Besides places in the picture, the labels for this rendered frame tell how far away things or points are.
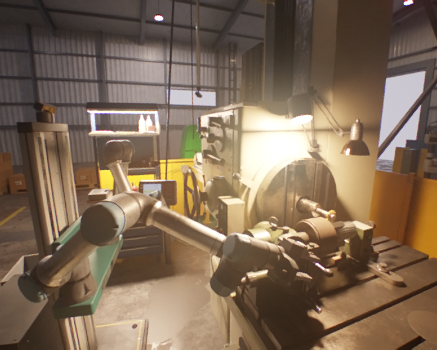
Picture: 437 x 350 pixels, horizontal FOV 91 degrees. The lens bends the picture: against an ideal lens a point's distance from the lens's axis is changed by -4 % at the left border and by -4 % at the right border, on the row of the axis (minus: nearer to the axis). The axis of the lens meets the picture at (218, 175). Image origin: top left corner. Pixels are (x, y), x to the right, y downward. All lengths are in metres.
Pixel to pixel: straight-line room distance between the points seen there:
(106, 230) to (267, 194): 0.87
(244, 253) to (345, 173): 1.33
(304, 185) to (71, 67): 14.44
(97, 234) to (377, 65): 1.94
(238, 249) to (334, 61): 1.40
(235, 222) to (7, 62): 15.30
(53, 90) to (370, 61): 14.48
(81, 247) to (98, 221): 0.14
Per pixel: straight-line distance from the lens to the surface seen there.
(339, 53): 1.76
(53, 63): 15.32
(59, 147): 1.42
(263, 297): 1.10
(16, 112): 15.58
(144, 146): 3.30
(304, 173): 1.41
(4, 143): 15.91
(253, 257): 0.64
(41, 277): 1.00
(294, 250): 0.73
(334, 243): 1.25
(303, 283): 1.03
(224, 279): 0.68
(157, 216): 0.81
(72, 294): 1.18
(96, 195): 2.97
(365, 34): 1.97
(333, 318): 1.15
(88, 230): 0.74
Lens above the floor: 1.74
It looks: 11 degrees down
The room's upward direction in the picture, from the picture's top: straight up
